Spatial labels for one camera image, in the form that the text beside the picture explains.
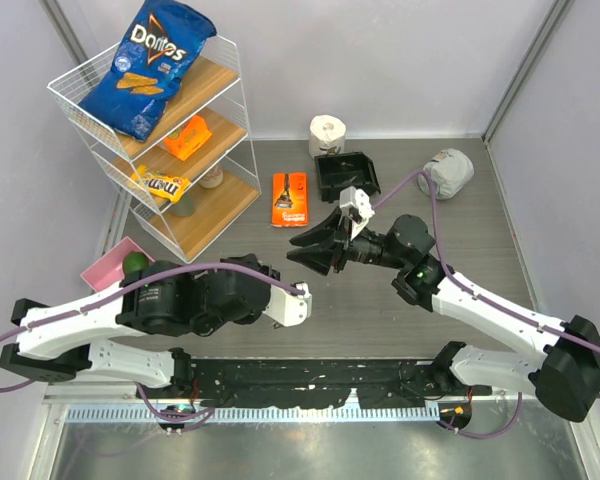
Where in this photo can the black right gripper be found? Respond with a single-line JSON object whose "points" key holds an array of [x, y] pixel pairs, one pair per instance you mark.
{"points": [[319, 254]]}

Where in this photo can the keys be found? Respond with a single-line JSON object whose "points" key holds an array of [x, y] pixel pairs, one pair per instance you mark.
{"points": [[343, 172]]}

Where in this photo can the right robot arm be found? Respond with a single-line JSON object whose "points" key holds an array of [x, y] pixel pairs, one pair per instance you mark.
{"points": [[556, 361]]}

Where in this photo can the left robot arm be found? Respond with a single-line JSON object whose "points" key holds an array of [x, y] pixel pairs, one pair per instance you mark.
{"points": [[59, 344]]}

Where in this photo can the orange razor box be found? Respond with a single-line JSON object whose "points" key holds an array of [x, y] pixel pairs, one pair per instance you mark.
{"points": [[290, 208]]}

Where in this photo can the black plastic storage bin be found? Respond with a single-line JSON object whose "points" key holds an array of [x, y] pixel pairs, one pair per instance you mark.
{"points": [[367, 179]]}

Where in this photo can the white toilet paper roll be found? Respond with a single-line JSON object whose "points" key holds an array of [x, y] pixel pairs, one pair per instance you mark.
{"points": [[327, 136]]}

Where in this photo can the grey wrapped paper bundle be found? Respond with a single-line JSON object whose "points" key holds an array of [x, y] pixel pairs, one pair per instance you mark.
{"points": [[450, 170]]}

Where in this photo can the yellow M&M candy bag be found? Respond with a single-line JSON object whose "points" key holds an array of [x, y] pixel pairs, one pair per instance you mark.
{"points": [[159, 184]]}

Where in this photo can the orange snack box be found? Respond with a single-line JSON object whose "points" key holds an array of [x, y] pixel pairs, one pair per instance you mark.
{"points": [[185, 140]]}

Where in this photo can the green lime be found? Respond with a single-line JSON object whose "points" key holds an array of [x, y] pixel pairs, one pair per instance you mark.
{"points": [[133, 262]]}

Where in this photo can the pink plastic tray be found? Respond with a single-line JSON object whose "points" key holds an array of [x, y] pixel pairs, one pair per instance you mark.
{"points": [[108, 269]]}

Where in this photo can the blue Doritos chip bag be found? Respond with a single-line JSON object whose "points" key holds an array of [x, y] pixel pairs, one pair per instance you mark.
{"points": [[159, 47]]}

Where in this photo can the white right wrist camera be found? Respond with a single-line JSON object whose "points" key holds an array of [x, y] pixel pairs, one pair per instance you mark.
{"points": [[356, 209]]}

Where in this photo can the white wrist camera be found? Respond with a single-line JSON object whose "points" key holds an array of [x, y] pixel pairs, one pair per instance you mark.
{"points": [[287, 309], [356, 209]]}

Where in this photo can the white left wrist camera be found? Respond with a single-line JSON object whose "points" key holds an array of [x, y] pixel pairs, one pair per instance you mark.
{"points": [[287, 309]]}

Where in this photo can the white wire wooden shelf rack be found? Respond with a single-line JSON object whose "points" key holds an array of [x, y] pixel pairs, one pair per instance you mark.
{"points": [[196, 173]]}

